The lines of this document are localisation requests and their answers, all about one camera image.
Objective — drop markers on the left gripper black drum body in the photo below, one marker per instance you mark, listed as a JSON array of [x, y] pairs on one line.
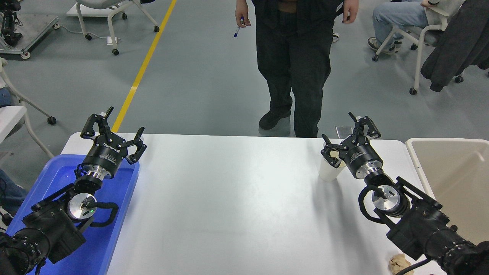
[[107, 152]]

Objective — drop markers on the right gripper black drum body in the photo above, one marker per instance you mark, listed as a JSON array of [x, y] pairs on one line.
[[361, 156]]

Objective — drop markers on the white paper cup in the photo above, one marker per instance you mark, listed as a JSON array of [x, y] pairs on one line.
[[327, 174]]

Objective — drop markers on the blue and white marker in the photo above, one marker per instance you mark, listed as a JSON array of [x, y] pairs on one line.
[[237, 31]]

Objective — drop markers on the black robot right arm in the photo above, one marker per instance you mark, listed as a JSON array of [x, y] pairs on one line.
[[420, 225]]

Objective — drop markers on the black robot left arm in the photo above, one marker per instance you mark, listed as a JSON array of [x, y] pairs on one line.
[[49, 229]]

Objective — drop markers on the crumpled tan paper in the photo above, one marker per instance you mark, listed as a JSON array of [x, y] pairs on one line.
[[398, 263]]

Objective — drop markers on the standing person's left hand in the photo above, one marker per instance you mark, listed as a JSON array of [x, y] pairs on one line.
[[350, 11]]

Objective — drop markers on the seated person's hand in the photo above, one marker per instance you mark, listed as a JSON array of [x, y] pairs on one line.
[[428, 3]]

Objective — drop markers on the standing person's right hand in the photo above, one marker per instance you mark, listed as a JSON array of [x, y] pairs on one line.
[[243, 17]]

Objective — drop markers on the metal floor plate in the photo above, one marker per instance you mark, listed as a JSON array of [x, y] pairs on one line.
[[343, 131]]

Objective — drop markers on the blue plastic tray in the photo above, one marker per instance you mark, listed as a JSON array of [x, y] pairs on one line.
[[110, 229]]

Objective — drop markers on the white power strip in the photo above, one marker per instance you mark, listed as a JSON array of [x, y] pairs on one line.
[[112, 39]]

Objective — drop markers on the white wheeled chair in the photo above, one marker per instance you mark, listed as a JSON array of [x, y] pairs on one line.
[[11, 118], [110, 17], [420, 49]]

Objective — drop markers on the standing person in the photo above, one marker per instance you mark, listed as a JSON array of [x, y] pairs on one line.
[[294, 57]]

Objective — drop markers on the large pale bin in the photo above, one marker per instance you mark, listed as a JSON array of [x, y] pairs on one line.
[[458, 179]]

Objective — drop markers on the person at table end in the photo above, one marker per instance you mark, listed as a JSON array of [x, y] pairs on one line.
[[11, 194]]

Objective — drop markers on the grey metal wheeled platform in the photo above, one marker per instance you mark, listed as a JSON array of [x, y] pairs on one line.
[[36, 30]]

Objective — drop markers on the seated person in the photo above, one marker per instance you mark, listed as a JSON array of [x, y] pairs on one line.
[[397, 15]]

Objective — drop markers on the dark jacket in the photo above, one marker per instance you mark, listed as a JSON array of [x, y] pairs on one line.
[[458, 42]]

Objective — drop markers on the black machine on platform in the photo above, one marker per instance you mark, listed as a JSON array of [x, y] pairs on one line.
[[9, 23]]

